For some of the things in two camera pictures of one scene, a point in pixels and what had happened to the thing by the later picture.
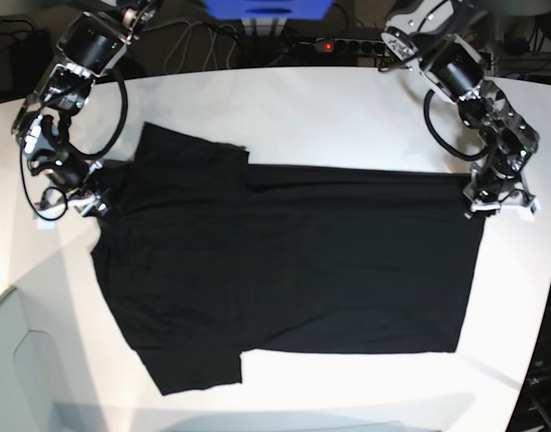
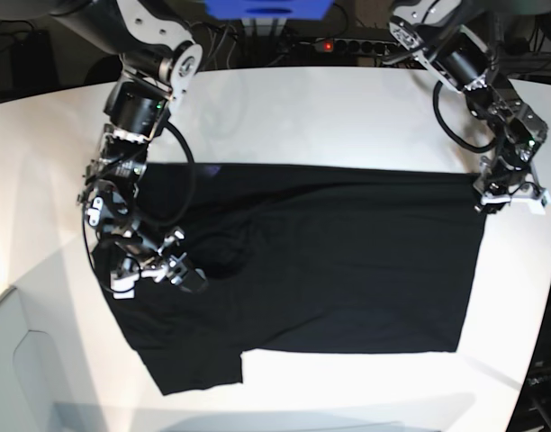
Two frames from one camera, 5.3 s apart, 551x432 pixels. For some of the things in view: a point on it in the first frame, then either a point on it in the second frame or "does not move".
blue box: [267, 9] does not move
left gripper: [70, 171] → [141, 256]
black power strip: [350, 46] does not move
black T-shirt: [203, 256] does not move
